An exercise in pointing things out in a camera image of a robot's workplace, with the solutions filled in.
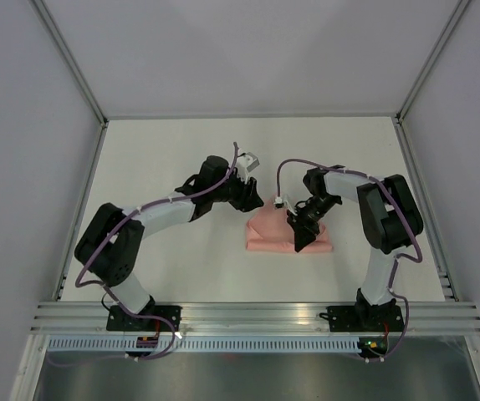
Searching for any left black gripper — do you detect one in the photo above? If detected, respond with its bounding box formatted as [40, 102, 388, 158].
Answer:
[212, 169, 263, 214]

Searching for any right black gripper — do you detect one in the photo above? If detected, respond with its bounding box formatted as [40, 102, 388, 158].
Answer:
[287, 194, 340, 252]

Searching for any pink cloth napkin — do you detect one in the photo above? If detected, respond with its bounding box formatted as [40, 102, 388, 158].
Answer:
[245, 194, 333, 253]

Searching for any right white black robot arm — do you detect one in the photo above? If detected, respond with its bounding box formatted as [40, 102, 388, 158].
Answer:
[287, 165, 424, 332]

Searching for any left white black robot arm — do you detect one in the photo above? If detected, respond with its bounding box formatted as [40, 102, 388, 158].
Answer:
[74, 153, 263, 332]

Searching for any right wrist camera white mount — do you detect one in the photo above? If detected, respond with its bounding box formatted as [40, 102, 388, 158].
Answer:
[273, 195, 297, 216]

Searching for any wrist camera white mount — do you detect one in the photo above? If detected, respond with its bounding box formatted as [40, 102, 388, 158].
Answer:
[235, 152, 260, 183]
[273, 195, 297, 216]

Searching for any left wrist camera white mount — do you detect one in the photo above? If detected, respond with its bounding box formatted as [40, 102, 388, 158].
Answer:
[235, 152, 260, 183]

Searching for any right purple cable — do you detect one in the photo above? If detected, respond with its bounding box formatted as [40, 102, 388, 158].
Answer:
[275, 158, 424, 360]

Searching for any purple cable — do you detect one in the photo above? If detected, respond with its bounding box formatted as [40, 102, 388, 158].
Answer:
[74, 141, 243, 318]
[275, 158, 424, 360]

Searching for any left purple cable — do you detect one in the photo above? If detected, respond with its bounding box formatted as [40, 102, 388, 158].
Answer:
[74, 141, 243, 318]

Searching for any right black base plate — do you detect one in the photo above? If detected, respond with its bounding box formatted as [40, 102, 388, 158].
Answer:
[318, 305, 404, 333]

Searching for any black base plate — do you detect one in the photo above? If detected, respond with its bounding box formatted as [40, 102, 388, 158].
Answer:
[106, 305, 181, 332]
[318, 305, 404, 333]

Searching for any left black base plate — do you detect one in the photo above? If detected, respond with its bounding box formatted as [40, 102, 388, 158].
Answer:
[106, 305, 181, 332]

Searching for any white slotted cable duct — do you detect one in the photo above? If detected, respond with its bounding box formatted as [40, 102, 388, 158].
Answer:
[47, 335, 360, 354]

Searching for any aluminium mounting rail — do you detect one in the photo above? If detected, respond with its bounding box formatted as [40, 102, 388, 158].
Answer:
[29, 302, 480, 337]

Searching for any right aluminium frame post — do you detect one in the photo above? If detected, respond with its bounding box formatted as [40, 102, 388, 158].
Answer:
[393, 0, 473, 124]

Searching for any aluminium frame post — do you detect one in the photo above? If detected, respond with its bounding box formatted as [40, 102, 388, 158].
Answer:
[393, 0, 473, 124]
[28, 0, 108, 127]

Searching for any left aluminium frame post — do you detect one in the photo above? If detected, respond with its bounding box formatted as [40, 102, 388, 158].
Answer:
[28, 0, 108, 127]

